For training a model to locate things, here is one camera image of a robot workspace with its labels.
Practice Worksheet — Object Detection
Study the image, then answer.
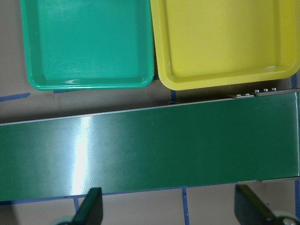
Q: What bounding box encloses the green plastic tray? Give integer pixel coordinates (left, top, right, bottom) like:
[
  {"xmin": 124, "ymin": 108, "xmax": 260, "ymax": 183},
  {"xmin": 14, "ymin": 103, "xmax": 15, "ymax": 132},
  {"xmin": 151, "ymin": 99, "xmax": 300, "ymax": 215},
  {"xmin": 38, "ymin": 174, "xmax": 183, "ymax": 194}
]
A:
[{"xmin": 20, "ymin": 0, "xmax": 154, "ymax": 90}]

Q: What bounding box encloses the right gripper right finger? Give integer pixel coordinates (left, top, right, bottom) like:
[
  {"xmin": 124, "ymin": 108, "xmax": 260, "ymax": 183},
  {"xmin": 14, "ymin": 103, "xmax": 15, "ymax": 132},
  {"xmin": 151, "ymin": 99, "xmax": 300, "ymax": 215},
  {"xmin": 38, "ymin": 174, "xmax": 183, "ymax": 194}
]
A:
[{"xmin": 234, "ymin": 185, "xmax": 288, "ymax": 225}]

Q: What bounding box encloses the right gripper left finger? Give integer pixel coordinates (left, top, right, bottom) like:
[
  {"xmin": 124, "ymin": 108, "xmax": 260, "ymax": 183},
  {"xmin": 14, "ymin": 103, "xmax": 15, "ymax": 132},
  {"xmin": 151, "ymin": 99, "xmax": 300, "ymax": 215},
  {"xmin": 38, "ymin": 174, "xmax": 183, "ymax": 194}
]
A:
[{"xmin": 71, "ymin": 187, "xmax": 103, "ymax": 225}]

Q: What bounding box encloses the yellow plastic tray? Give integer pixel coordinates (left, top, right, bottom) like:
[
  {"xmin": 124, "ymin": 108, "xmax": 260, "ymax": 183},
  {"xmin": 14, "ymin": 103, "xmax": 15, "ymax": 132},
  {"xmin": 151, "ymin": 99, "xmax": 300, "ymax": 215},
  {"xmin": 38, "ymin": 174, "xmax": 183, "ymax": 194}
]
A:
[{"xmin": 150, "ymin": 0, "xmax": 300, "ymax": 90}]

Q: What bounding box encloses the green conveyor belt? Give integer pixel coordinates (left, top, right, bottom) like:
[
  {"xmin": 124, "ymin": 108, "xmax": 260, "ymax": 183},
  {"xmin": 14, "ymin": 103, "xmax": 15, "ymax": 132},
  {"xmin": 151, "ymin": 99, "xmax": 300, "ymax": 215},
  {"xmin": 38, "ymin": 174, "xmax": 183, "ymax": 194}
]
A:
[{"xmin": 0, "ymin": 91, "xmax": 300, "ymax": 201}]

